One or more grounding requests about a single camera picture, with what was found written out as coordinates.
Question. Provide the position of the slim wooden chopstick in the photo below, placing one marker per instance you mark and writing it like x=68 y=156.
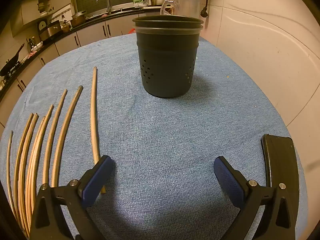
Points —
x=93 y=110

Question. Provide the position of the frosted glass mug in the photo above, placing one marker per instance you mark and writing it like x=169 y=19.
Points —
x=186 y=6

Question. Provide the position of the dark kettle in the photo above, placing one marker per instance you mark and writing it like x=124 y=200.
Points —
x=30 y=44

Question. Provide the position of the black smartphone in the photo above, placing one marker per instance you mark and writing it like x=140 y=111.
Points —
x=280 y=155

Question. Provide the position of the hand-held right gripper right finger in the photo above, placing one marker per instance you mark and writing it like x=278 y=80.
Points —
x=230 y=180

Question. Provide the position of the steel sink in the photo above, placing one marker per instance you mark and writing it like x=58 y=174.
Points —
x=122 y=11

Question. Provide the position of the black wok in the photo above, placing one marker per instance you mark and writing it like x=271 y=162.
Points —
x=8 y=67

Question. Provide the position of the beige base cabinets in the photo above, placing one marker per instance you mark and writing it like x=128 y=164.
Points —
x=92 y=33

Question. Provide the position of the round dial kitchen scale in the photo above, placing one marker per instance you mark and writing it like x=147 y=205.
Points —
x=42 y=25

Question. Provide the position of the boxy metal appliance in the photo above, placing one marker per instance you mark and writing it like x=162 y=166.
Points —
x=53 y=30

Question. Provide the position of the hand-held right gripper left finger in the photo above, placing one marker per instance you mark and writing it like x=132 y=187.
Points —
x=96 y=177

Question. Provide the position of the black kitchen countertop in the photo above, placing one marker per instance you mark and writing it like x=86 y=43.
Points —
x=53 y=42

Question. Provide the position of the pink cloth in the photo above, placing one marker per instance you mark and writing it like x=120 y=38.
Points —
x=32 y=53

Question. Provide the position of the copper pot with lid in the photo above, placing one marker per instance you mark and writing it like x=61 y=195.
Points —
x=78 y=20

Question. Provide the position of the white bowl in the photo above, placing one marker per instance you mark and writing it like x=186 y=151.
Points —
x=38 y=46

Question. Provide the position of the group of wooden chopsticks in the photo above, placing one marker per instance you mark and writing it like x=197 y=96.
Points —
x=32 y=155

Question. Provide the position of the dark perforated utensil holder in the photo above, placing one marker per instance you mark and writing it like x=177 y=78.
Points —
x=167 y=62

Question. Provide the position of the chrome faucet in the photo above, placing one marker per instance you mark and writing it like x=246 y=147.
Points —
x=108 y=5

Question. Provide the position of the wall dish shelf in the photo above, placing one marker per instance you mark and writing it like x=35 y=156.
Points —
x=45 y=8

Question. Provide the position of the beige upper cabinets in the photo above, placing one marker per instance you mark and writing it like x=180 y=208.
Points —
x=28 y=10

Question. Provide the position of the blue tablecloth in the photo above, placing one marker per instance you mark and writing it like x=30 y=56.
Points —
x=160 y=130

